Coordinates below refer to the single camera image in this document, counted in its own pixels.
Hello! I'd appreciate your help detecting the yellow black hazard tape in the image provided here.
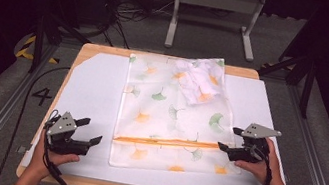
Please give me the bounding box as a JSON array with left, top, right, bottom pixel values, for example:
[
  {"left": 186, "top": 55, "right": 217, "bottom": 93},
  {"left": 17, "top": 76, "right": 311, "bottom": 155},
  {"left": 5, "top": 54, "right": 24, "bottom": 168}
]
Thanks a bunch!
[{"left": 14, "top": 32, "right": 63, "bottom": 65}]

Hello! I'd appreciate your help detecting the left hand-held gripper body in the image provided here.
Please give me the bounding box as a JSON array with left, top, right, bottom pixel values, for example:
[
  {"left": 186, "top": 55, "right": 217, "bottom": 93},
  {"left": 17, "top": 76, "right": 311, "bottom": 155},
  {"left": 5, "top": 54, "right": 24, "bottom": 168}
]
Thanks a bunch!
[{"left": 42, "top": 108, "right": 96, "bottom": 160}]

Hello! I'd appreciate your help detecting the leaf print mesh laundry bag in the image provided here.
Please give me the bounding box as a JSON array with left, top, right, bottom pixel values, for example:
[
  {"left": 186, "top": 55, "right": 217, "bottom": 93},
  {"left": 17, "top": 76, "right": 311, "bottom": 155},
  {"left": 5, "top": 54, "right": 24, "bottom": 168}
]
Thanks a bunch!
[{"left": 107, "top": 42, "right": 259, "bottom": 185}]

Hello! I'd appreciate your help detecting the tangle of black floor cables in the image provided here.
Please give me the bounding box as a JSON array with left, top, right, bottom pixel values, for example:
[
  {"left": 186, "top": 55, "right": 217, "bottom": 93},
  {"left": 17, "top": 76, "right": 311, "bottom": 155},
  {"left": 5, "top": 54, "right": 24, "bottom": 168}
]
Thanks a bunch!
[{"left": 91, "top": 0, "right": 176, "bottom": 56}]

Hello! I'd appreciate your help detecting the white crumpled cloth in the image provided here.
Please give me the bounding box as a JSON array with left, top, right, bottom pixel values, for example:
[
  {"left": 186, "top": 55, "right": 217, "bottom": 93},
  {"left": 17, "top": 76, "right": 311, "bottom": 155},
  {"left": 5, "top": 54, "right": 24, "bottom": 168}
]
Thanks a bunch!
[{"left": 168, "top": 56, "right": 229, "bottom": 112}]

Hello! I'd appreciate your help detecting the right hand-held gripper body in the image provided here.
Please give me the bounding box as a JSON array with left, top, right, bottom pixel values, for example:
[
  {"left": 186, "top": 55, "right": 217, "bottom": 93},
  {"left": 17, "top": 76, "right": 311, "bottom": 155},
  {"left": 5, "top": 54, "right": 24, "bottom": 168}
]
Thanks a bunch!
[{"left": 226, "top": 119, "right": 284, "bottom": 169}]

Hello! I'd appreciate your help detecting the white table mat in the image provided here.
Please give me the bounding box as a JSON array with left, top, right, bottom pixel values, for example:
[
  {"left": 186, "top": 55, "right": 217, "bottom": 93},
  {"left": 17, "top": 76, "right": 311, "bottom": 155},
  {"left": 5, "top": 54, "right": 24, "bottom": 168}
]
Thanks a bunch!
[{"left": 19, "top": 41, "right": 296, "bottom": 185}]

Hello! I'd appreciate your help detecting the person's right hand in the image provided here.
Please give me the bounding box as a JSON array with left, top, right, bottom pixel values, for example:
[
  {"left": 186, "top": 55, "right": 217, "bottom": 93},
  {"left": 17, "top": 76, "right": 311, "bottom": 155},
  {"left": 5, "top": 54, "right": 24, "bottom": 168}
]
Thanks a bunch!
[{"left": 231, "top": 133, "right": 288, "bottom": 185}]

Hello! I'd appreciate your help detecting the black metal stand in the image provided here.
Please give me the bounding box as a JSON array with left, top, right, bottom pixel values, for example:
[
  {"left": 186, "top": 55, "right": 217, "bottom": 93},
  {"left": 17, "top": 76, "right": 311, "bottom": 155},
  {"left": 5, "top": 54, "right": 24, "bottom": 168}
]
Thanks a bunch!
[
  {"left": 251, "top": 47, "right": 320, "bottom": 121},
  {"left": 27, "top": 10, "right": 96, "bottom": 82}
]

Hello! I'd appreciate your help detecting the person's left hand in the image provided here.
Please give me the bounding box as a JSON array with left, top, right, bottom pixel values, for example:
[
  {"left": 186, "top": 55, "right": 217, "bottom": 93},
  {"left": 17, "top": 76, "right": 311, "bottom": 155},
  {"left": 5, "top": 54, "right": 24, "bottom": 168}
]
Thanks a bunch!
[{"left": 22, "top": 132, "right": 84, "bottom": 185}]

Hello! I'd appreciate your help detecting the long black floor cable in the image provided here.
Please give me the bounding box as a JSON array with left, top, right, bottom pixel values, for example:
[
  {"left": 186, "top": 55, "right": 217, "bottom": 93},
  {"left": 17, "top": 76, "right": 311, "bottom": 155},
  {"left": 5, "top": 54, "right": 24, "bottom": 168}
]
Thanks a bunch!
[{"left": 0, "top": 57, "right": 71, "bottom": 185}]

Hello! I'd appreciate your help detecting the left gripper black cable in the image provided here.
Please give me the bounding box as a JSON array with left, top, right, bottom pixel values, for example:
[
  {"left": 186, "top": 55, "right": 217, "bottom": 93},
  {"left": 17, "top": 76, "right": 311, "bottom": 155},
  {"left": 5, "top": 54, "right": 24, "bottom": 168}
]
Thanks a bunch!
[{"left": 34, "top": 107, "right": 93, "bottom": 185}]

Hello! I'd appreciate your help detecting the white metal stand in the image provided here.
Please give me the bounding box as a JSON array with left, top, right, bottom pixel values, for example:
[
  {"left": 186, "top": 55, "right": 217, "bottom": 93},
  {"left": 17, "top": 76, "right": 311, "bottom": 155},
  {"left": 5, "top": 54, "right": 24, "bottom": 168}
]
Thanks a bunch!
[{"left": 163, "top": 0, "right": 268, "bottom": 63}]

